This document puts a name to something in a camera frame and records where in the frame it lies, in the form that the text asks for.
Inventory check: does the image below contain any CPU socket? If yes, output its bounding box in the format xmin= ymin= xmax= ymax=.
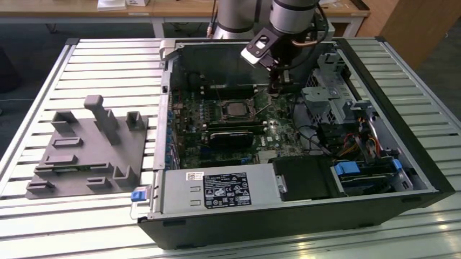
xmin=218 ymin=99 xmax=260 ymax=121

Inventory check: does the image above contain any wooden cabinet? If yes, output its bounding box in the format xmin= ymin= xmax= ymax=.
xmin=377 ymin=0 xmax=461 ymax=71

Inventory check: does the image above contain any silver power supply unit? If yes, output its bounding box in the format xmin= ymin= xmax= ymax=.
xmin=158 ymin=163 xmax=285 ymax=215

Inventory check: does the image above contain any blue case latch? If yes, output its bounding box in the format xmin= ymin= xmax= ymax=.
xmin=132 ymin=187 xmax=152 ymax=202

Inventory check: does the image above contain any black PC case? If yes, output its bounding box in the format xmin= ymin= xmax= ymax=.
xmin=137 ymin=37 xmax=456 ymax=250

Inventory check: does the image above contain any coloured wire bundle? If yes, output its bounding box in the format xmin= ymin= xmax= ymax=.
xmin=339 ymin=133 xmax=383 ymax=160

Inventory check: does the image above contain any wooden desk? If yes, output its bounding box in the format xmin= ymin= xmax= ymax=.
xmin=0 ymin=0 xmax=372 ymax=38

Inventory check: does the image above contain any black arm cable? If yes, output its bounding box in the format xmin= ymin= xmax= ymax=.
xmin=312 ymin=10 xmax=331 ymax=44

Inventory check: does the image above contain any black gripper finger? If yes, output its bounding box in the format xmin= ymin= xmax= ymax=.
xmin=271 ymin=70 xmax=283 ymax=96

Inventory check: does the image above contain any metal drive cage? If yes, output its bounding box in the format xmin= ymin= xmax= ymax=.
xmin=301 ymin=52 xmax=380 ymax=125

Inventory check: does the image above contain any green motherboard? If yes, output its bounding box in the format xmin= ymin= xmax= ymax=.
xmin=169 ymin=86 xmax=319 ymax=169

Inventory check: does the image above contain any grey parts rack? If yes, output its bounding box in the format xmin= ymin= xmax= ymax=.
xmin=25 ymin=94 xmax=152 ymax=200

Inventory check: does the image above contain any white box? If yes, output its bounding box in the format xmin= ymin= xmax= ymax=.
xmin=97 ymin=0 xmax=128 ymax=11

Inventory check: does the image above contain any black graphics card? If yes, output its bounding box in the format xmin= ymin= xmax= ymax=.
xmin=208 ymin=131 xmax=256 ymax=148

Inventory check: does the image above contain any black wire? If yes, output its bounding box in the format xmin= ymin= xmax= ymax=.
xmin=295 ymin=125 xmax=333 ymax=156

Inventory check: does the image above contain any black plastic shroud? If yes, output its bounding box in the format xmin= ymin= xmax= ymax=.
xmin=269 ymin=155 xmax=347 ymax=202

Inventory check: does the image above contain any blue disk carrier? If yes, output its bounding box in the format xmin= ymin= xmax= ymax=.
xmin=333 ymin=160 xmax=361 ymax=179

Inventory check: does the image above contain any silver chipset heatsink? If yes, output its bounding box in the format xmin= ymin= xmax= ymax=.
xmin=259 ymin=150 xmax=283 ymax=164

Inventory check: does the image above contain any silver CPU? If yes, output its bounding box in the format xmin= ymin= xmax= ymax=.
xmin=226 ymin=102 xmax=253 ymax=115

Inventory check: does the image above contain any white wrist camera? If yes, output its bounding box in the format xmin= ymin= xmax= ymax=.
xmin=241 ymin=26 xmax=281 ymax=65

